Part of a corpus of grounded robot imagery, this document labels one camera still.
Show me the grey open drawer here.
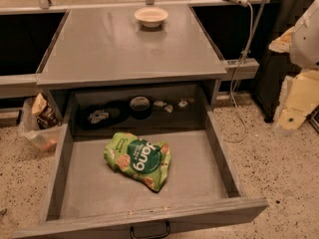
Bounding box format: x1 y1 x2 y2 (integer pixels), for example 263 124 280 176
13 84 268 239

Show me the grey counter cabinet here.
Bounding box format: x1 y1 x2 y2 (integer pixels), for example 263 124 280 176
0 3 258 99

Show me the black drawer handle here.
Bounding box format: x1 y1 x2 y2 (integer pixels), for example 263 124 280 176
130 222 170 239

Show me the crumpled white paper scrap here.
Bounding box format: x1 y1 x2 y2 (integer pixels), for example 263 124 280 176
164 105 173 114

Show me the green rice chip bag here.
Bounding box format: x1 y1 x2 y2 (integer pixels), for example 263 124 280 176
104 132 171 192

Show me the brown snack bag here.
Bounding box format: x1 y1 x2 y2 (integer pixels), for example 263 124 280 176
31 94 60 129

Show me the black round tape roll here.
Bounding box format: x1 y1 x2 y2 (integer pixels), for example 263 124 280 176
130 96 152 120

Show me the black pouch with label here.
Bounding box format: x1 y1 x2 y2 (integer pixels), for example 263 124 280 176
77 101 130 130

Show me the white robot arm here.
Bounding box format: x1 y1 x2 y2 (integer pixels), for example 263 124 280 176
268 0 319 135

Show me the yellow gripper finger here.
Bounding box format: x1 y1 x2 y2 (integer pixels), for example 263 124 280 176
273 69 319 134

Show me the clear plastic bin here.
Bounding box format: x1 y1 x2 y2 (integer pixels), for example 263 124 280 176
18 98 61 151

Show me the metal pole stand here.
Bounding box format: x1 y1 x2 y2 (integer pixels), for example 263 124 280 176
238 0 267 66

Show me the white bowl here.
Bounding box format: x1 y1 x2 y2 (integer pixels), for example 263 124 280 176
134 7 168 28

